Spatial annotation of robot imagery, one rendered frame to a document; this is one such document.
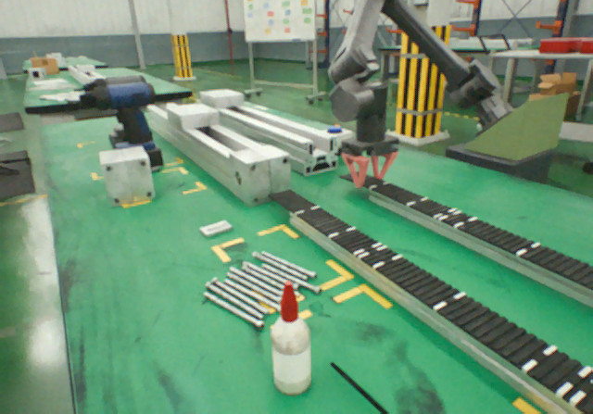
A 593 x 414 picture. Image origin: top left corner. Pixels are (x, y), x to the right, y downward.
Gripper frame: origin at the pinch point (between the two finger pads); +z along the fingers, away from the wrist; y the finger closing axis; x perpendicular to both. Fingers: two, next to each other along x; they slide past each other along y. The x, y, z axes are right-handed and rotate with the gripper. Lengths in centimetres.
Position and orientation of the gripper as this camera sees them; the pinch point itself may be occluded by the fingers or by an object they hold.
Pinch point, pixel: (368, 181)
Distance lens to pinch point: 83.7
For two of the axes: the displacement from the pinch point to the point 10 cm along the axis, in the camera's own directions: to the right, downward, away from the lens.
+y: -8.6, 2.2, -4.7
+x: 5.1, 3.1, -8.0
